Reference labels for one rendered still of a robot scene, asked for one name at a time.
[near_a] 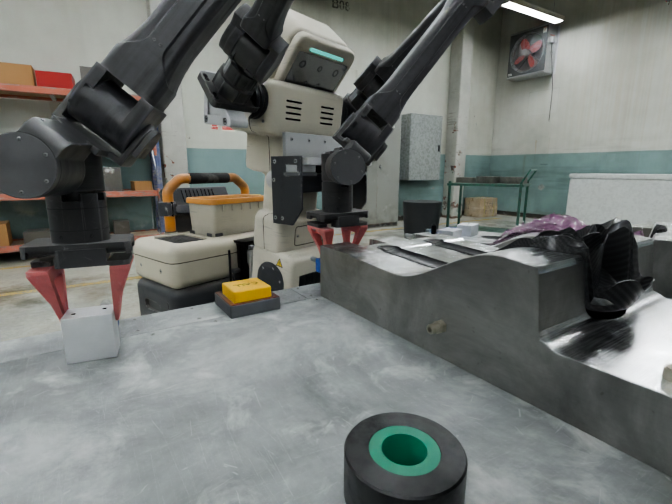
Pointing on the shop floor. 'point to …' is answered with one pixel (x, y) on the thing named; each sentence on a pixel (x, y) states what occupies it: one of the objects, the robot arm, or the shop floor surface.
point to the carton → (480, 207)
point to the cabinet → (384, 184)
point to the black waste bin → (420, 215)
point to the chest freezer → (620, 197)
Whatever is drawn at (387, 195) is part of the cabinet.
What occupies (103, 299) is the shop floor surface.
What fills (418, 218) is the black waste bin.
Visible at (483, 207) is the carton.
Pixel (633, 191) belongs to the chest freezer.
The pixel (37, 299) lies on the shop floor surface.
